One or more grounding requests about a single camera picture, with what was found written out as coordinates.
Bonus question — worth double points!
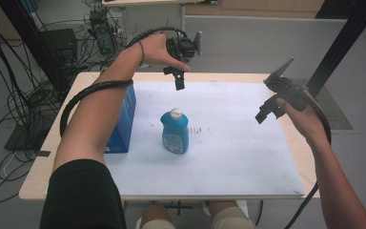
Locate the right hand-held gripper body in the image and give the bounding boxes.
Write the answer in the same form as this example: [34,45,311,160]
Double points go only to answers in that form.
[264,56,309,112]

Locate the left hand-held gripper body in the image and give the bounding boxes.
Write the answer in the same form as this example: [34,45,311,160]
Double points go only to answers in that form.
[166,31,203,63]

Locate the blue bottle with white cap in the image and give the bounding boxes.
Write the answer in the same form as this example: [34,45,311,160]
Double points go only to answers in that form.
[159,107,191,156]

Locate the blue cardboard box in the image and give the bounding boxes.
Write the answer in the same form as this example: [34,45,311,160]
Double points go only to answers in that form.
[104,84,137,155]

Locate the person's left hand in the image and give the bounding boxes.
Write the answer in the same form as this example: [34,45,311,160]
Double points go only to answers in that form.
[138,32,191,73]

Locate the person's right hand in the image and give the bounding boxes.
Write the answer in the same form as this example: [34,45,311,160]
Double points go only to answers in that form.
[275,94,329,146]

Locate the desk with white legs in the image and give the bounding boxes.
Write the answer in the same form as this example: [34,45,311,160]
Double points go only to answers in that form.
[102,0,219,32]

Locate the grey floor plate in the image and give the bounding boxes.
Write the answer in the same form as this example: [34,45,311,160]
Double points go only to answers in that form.
[290,78,354,131]

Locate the white table mat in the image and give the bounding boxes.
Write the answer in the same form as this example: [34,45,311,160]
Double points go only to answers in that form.
[103,80,305,197]

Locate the open computer case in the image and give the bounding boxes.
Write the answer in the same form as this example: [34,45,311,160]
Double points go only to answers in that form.
[88,8,116,55]

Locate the wooden cabinet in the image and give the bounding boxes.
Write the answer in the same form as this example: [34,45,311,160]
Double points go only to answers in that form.
[185,0,326,19]

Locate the black computer tower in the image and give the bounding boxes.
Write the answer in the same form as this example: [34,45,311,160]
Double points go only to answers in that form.
[40,28,79,66]

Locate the person's right leg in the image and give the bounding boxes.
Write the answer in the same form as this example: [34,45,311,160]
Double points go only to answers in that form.
[209,199,259,229]

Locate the person's leg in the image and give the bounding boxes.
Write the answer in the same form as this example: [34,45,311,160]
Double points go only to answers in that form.
[138,204,177,229]
[209,199,259,229]

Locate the person's left leg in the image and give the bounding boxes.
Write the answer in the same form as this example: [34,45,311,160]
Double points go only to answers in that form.
[138,204,177,229]

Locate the black shirt sleeve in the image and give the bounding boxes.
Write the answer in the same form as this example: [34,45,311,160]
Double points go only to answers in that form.
[39,158,128,229]

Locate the black floor mat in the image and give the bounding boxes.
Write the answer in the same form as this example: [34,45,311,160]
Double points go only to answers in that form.
[4,111,61,153]

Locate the black spiral-wrapped gripper cable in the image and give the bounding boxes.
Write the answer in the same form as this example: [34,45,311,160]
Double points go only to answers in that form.
[59,26,189,137]

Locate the thin black cable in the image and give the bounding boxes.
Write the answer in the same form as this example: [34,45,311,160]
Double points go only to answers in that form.
[254,199,265,227]

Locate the tangle of black floor cables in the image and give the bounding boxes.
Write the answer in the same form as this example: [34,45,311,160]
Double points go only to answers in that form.
[0,0,132,206]

